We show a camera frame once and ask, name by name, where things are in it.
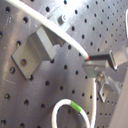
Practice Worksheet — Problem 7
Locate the perforated metal breadboard plate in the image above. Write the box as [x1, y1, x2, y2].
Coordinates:
[0, 0, 128, 128]

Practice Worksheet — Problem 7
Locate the grey metal cable clip bracket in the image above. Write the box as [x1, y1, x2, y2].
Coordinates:
[12, 26, 65, 79]

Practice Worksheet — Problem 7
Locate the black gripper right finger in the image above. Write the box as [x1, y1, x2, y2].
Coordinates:
[89, 46, 128, 70]

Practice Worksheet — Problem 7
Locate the small grey metal clip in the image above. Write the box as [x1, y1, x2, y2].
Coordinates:
[48, 7, 70, 31]

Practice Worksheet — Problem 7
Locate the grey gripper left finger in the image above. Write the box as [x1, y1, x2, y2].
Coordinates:
[82, 62, 122, 102]

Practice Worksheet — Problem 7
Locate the white cable with green tape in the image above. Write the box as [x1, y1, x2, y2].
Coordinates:
[5, 0, 98, 128]

